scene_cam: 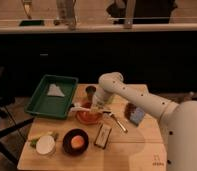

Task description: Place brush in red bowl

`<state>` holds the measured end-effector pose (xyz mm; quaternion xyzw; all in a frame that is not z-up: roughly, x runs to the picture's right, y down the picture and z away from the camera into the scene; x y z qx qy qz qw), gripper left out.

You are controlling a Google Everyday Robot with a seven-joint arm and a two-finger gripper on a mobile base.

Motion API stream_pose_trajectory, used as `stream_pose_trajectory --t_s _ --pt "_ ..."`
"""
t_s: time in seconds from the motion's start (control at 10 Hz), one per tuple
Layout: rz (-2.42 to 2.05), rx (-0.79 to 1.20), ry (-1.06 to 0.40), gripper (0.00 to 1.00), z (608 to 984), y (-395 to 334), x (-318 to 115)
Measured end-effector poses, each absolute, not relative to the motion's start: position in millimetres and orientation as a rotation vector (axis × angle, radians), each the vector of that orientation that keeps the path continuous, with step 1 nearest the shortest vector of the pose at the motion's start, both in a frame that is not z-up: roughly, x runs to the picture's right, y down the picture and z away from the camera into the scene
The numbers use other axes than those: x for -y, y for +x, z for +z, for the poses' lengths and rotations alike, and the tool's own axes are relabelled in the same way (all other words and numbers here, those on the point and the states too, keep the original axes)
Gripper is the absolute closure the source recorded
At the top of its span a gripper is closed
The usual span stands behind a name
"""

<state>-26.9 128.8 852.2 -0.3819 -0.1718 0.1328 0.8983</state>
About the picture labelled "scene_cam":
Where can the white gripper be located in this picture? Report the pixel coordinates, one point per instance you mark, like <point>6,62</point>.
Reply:
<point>101,98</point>

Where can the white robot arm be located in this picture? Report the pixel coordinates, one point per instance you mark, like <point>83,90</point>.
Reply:
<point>180,119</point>

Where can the red bowl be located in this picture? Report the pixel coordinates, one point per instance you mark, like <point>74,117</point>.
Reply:
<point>85,117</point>

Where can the black bowl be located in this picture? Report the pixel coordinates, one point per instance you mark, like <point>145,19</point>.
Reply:
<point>67,142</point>

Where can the metal cup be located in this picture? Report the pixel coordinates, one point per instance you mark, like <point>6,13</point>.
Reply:
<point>90,90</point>

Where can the orange fruit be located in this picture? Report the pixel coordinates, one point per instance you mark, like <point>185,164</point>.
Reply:
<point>77,142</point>

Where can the green plastic tray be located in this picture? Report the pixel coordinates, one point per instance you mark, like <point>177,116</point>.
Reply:
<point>54,107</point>

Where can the white round lid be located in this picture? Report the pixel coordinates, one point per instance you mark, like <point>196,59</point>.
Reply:
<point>45,145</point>

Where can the black chair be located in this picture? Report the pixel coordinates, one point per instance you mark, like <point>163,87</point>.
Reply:
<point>0,110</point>

